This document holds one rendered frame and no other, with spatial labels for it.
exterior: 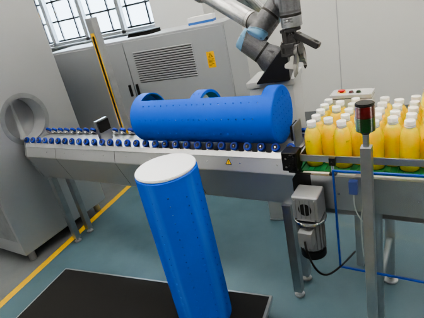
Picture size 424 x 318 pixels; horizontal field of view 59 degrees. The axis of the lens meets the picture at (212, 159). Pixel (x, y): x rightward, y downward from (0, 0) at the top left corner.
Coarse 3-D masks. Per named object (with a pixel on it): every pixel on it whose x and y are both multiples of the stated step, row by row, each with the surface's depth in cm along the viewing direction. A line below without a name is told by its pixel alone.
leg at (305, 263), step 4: (296, 224) 212; (300, 248) 219; (300, 252) 220; (300, 256) 222; (304, 260) 221; (308, 260) 222; (304, 264) 223; (308, 264) 222; (304, 268) 224; (308, 268) 223; (304, 272) 226; (308, 272) 224; (304, 276) 230; (308, 276) 226; (304, 280) 228; (308, 280) 227
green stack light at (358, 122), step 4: (356, 120) 126; (360, 120) 124; (364, 120) 124; (368, 120) 123; (372, 120) 124; (356, 124) 126; (360, 124) 125; (364, 124) 124; (368, 124) 124; (372, 124) 124; (356, 128) 127; (360, 128) 126; (364, 128) 125; (368, 128) 124; (372, 128) 125; (360, 132) 126; (364, 132) 125; (368, 132) 125
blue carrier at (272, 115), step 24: (144, 96) 216; (192, 96) 196; (216, 96) 207; (240, 96) 180; (264, 96) 173; (288, 96) 186; (144, 120) 209; (168, 120) 200; (192, 120) 192; (216, 120) 185; (240, 120) 178; (264, 120) 171; (288, 120) 188
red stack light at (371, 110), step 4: (356, 108) 124; (360, 108) 123; (364, 108) 122; (368, 108) 122; (372, 108) 122; (356, 112) 124; (360, 112) 123; (364, 112) 122; (368, 112) 122; (372, 112) 123; (356, 116) 125; (360, 116) 124; (364, 116) 123; (368, 116) 123; (372, 116) 123
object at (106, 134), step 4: (100, 120) 248; (104, 120) 249; (108, 120) 251; (96, 124) 246; (100, 124) 246; (104, 124) 249; (108, 124) 252; (96, 128) 247; (100, 128) 246; (104, 128) 249; (108, 128) 252; (100, 132) 248; (104, 132) 251; (108, 132) 254; (100, 136) 249; (104, 136) 251; (108, 136) 254; (112, 136) 258
